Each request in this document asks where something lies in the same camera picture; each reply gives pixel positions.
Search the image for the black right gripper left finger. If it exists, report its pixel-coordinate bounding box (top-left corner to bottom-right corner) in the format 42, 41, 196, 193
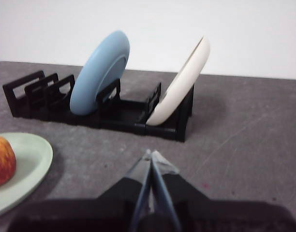
6, 149, 152, 232

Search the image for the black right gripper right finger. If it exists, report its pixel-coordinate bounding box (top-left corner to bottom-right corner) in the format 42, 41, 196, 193
151, 151, 296, 232

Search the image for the pale green plate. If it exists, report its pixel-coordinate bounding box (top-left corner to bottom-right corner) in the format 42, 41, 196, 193
0, 132, 54, 218

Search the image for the red yellow apple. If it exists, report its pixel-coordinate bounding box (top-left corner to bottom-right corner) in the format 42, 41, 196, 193
0, 136, 17, 188

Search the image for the black plate rack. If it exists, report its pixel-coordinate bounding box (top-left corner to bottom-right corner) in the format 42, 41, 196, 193
2, 70, 194, 143

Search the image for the cream white plate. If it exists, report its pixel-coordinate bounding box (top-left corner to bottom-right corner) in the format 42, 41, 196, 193
146, 36, 211, 126

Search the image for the blue plate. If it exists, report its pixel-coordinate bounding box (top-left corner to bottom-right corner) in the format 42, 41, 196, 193
70, 30, 131, 116

